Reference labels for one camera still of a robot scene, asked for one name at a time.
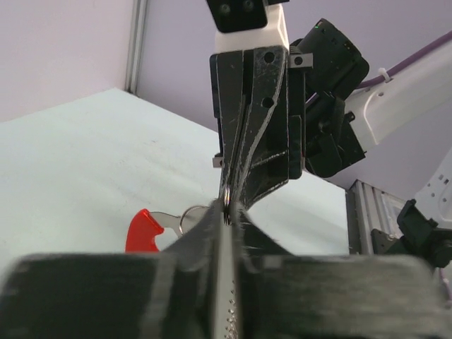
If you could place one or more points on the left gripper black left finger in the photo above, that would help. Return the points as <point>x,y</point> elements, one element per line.
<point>77,295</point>

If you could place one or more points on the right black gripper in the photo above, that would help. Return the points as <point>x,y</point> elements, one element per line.
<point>261,141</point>

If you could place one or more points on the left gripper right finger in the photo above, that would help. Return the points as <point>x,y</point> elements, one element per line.
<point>280,295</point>

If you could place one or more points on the silver red keyring holder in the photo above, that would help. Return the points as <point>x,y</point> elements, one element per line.
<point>169,226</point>

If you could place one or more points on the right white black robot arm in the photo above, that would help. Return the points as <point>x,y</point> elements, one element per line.
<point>347,115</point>

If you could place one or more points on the aluminium extrusion crossbar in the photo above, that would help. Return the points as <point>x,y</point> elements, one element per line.
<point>371,219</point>

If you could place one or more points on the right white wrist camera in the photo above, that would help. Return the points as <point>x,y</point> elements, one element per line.
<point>248,24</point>

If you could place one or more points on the right aluminium frame post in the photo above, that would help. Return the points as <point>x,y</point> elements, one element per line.
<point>136,42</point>

